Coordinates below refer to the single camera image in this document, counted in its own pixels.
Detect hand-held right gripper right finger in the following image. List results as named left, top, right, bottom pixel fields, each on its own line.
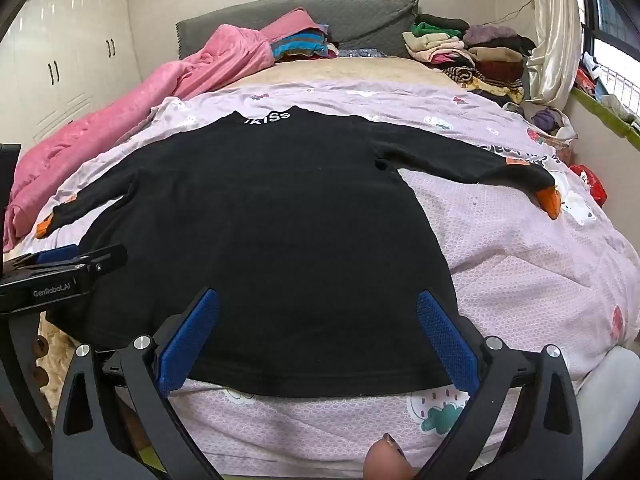
left=416, top=290, right=586, bottom=480

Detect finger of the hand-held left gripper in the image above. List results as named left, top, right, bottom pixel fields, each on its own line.
left=35, top=244, right=82, bottom=266
left=0, top=244, right=129, bottom=286

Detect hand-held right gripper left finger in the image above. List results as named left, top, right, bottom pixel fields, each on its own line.
left=50, top=287, right=223, bottom=480

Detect black long-sleeve sweater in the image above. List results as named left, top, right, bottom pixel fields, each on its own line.
left=36, top=106, right=561, bottom=399

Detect pile of folded clothes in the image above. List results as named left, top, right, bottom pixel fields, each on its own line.
left=402, top=14, right=539, bottom=107

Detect blue striped folded clothes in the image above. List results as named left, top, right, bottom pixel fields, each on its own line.
left=270, top=29, right=339, bottom=62

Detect person's right hand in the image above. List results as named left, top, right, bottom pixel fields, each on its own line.
left=362, top=432, right=417, bottom=480

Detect beige fluffy mat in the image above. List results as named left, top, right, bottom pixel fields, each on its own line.
left=36, top=316, right=83, bottom=411

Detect lilac strawberry print quilt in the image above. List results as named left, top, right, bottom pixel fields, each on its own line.
left=10, top=80, right=632, bottom=473

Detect pink fleece blanket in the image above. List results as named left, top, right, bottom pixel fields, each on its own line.
left=2, top=25, right=276, bottom=253

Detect white wardrobe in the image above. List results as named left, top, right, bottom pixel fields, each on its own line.
left=0, top=0, right=144, bottom=161

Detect red packet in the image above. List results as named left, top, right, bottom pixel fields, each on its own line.
left=570, top=164, right=608, bottom=207

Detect plastic bag with purple cloth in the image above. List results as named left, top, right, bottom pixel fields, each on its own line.
left=530, top=107, right=578, bottom=142

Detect green window sill cover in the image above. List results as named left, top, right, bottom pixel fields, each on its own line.
left=570, top=85, right=640, bottom=152

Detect beige bed sheet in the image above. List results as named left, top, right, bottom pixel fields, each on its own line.
left=190, top=55, right=466, bottom=97

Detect cream satin curtain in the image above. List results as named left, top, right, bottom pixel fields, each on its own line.
left=525, top=0, right=584, bottom=107

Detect grey padded headboard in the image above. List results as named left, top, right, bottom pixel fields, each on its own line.
left=176, top=0, right=420, bottom=61

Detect window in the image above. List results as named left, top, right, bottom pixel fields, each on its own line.
left=575, top=0, right=640, bottom=126

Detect thin wall cable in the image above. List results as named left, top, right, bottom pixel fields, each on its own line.
left=482, top=0, right=537, bottom=26

